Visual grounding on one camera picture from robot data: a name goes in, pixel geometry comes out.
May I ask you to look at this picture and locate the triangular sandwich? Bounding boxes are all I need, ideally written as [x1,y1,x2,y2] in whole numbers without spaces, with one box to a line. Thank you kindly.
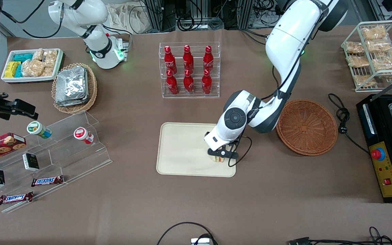
[209,145,234,163]

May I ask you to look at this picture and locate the beige plastic tray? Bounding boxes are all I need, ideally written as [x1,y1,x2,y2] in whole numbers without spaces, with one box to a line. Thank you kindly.
[156,122,236,178]

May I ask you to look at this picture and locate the light oval wicker basket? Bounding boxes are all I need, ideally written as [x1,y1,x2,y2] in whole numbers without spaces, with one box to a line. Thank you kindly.
[51,63,98,114]

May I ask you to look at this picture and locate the round brown wicker basket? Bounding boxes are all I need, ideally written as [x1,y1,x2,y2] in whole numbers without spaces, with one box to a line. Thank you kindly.
[276,99,339,157]

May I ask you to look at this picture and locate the green lid jar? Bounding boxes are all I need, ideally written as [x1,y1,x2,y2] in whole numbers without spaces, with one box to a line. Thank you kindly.
[27,121,52,139]

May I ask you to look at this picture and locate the white rectangular snack bin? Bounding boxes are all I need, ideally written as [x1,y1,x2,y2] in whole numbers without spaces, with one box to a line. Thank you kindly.
[1,48,64,83]

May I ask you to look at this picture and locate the red tartan cookie box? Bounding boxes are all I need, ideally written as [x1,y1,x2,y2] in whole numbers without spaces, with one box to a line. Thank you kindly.
[0,132,27,166]

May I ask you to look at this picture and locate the yellow snack pack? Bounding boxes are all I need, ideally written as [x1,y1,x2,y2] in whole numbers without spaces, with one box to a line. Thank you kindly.
[4,61,21,78]

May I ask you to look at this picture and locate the silver foil pouch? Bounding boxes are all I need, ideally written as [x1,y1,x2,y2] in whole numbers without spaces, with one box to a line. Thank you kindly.
[55,95,88,107]
[56,66,87,102]

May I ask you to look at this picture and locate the red lid jar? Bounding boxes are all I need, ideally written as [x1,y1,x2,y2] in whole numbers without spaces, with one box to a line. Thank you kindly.
[73,127,95,145]

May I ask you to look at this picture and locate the clear acrylic bottle rack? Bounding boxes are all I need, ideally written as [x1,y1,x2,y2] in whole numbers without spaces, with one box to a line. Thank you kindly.
[159,42,221,99]

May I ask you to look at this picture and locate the clear acrylic stepped stand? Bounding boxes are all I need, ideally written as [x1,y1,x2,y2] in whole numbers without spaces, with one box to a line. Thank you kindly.
[0,110,113,214]

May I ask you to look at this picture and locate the red cola bottle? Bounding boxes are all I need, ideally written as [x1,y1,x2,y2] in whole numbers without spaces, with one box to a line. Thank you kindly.
[183,69,195,95]
[183,45,194,74]
[201,69,213,95]
[166,70,179,95]
[203,45,214,72]
[164,46,177,74]

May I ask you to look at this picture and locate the brown snickers bar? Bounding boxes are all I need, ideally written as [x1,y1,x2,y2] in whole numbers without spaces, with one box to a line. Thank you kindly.
[0,192,34,205]
[31,175,64,187]

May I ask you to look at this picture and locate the white cloth bag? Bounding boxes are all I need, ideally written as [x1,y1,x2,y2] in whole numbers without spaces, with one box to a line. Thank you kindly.
[107,3,150,34]

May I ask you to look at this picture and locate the red emergency stop button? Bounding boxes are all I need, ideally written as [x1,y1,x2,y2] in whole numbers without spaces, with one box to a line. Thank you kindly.
[371,148,386,161]

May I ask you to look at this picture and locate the bagged pastry pack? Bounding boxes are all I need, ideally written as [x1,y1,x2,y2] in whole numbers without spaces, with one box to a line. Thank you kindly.
[366,39,392,53]
[354,74,377,87]
[372,51,392,71]
[345,42,365,55]
[347,55,370,68]
[361,26,388,41]

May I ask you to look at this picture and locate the black machine yellow panel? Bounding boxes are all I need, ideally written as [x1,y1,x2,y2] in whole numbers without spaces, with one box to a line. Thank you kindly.
[357,94,392,203]

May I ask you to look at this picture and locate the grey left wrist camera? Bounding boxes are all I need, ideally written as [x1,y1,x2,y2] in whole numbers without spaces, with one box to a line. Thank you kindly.
[207,148,240,160]

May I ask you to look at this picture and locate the black looped cable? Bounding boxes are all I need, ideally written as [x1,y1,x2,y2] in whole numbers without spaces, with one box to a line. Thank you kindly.
[157,222,219,245]

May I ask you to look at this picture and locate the black power cable with plug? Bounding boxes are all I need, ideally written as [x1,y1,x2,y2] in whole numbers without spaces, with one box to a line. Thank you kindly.
[328,93,371,154]

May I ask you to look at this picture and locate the black cable with connector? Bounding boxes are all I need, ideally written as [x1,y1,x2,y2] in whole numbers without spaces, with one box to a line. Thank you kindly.
[287,226,392,245]

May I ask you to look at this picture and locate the aluminium frame post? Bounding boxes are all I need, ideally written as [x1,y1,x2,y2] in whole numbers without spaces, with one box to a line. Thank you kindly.
[239,0,254,29]
[144,0,164,33]

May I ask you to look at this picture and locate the white wire rack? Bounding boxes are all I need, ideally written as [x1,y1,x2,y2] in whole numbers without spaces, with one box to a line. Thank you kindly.
[341,20,392,93]

